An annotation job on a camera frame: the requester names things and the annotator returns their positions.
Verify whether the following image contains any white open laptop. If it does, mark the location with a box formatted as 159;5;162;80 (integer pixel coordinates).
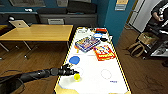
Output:
9;19;30;29

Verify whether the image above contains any open cardboard box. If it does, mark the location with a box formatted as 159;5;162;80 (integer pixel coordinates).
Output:
138;32;159;47

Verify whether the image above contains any small orange game piece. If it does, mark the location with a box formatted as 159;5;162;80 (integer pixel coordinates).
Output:
74;46;80;54

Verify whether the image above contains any yellow game table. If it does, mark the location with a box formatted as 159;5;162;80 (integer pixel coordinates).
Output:
53;27;131;94

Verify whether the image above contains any colourful board game box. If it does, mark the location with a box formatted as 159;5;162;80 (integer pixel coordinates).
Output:
74;36;102;53

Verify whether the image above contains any pile of white items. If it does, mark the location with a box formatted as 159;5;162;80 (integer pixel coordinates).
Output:
77;28;93;36

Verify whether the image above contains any blue plastic bowl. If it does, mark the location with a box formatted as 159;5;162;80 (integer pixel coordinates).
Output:
93;32;104;39

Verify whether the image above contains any long wooden table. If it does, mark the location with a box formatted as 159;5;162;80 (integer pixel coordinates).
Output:
0;24;74;51

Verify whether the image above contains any small black object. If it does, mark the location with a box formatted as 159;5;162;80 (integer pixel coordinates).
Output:
99;37;110;43

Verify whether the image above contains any orange red bowl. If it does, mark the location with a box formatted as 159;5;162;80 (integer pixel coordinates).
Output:
95;28;108;34

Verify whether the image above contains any dark grey bench sofa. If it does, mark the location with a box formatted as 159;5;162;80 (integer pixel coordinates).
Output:
0;1;99;26

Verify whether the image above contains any brown black backpack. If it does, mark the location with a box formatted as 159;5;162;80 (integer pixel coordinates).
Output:
126;42;147;58

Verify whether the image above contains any large framed interior window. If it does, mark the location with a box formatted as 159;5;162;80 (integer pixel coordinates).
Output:
56;0;69;8

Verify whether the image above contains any black wheeled cart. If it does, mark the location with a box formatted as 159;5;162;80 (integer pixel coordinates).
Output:
144;26;168;62

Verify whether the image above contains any yellow wall sign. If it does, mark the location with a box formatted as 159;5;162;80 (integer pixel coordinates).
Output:
114;0;129;12

